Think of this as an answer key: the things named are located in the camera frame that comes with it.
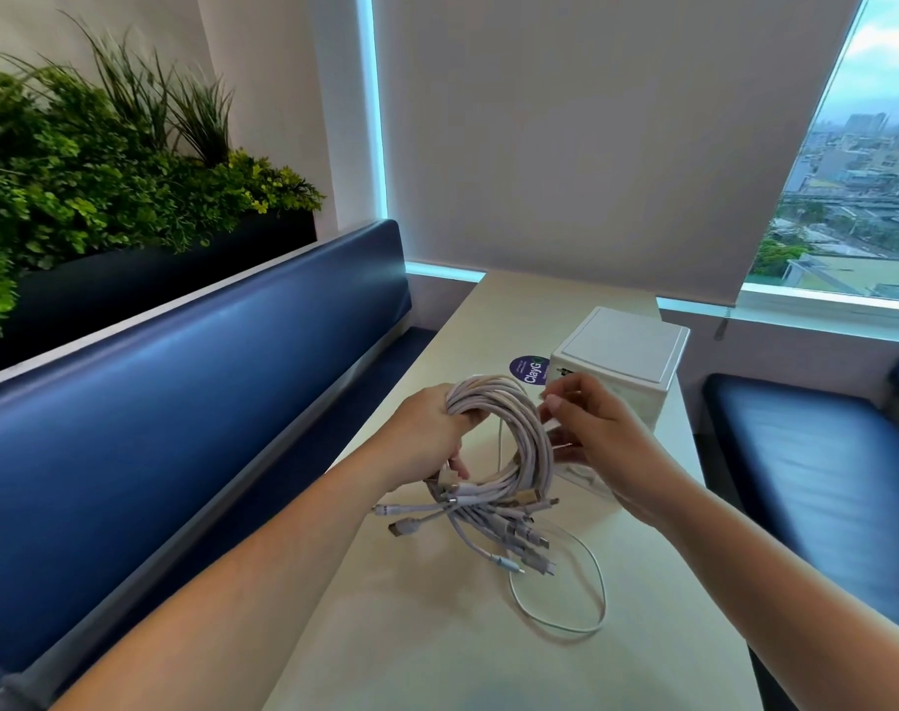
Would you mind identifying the person's right hand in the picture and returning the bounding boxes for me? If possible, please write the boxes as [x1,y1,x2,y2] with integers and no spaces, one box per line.
[537,373,695,530]

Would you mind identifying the person's left hand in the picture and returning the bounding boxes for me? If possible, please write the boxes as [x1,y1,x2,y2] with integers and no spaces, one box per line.
[374,384,488,497]

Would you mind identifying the white mini drawer cabinet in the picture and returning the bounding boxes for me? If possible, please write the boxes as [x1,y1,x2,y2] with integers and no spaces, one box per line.
[549,306,691,505]

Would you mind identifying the single thin white cable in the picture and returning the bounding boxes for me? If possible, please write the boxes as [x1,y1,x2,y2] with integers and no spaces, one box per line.
[497,418,607,636]

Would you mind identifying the person's left forearm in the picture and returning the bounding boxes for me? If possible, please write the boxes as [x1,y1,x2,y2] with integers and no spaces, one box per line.
[52,435,406,711]

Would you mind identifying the person's right forearm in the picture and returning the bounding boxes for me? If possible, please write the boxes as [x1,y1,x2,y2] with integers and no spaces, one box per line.
[653,480,899,711]

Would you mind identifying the black planter box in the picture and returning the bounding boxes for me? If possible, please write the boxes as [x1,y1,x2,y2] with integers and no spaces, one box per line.
[0,208,317,382]

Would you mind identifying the round purple sticker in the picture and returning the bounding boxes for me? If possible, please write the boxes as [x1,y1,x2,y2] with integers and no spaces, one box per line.
[508,355,553,386]

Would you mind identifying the white table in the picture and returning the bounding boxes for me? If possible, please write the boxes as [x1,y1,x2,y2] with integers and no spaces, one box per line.
[264,270,765,711]

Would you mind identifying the blue padded bench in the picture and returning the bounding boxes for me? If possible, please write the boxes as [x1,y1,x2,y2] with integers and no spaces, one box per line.
[0,219,435,711]
[700,340,899,711]

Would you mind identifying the white roller blind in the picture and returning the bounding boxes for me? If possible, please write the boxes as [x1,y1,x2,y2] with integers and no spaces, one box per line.
[371,0,865,308]

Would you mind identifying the glass window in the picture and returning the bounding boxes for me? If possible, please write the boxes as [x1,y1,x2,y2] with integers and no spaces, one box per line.
[744,0,899,304]

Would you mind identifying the green leafy plants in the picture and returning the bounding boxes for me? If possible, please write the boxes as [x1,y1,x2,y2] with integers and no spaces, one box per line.
[0,6,325,338]

